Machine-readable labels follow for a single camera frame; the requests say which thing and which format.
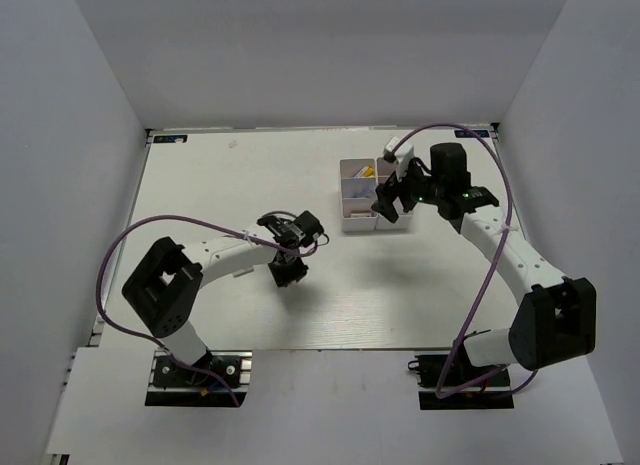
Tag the blue table label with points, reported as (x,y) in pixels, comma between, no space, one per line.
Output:
(471,134)
(170,139)

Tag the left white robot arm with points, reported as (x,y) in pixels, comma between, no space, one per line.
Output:
(163,287)

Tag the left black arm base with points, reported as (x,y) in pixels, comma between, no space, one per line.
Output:
(172,386)

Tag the right white divided container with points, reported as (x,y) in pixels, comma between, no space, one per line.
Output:
(384,170)

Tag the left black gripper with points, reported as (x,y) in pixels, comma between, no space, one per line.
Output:
(283,276)

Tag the white divided container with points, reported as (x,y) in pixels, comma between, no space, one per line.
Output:
(347,169)
(384,170)

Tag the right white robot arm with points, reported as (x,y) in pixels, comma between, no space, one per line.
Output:
(556,316)

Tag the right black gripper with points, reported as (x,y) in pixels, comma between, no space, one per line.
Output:
(386,193)

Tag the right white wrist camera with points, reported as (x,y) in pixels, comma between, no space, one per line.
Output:
(398,152)

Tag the left blue table label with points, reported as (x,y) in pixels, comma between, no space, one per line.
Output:
(170,139)

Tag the left white divided container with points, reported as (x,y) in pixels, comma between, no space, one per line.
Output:
(347,169)

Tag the right blue table label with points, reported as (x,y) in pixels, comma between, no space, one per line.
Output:
(471,134)

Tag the grey white eraser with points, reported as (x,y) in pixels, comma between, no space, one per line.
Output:
(243,272)

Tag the clear blue pen pack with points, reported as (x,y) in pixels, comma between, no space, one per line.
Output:
(362,191)

